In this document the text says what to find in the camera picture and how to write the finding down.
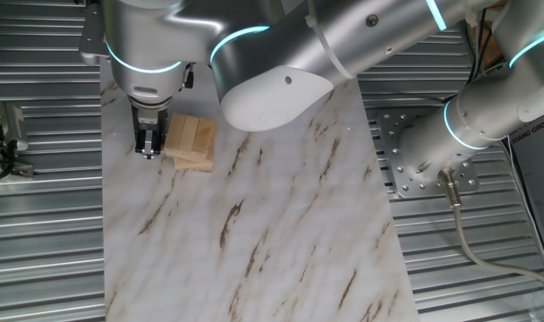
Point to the white paper with red text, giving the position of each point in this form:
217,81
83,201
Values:
540,179

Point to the grey clamp device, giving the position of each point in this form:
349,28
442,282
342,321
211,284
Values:
23,170

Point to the white marble pattern mat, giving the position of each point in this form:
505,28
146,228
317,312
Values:
276,223

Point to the silver depth camera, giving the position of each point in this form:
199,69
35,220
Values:
14,127

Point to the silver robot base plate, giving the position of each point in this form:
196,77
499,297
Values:
390,134

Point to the brown wooden board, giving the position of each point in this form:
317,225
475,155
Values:
493,53

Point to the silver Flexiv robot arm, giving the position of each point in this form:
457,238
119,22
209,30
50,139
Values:
299,53

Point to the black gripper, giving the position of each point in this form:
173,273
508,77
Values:
138,118

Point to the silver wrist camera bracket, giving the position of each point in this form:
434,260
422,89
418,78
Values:
92,38

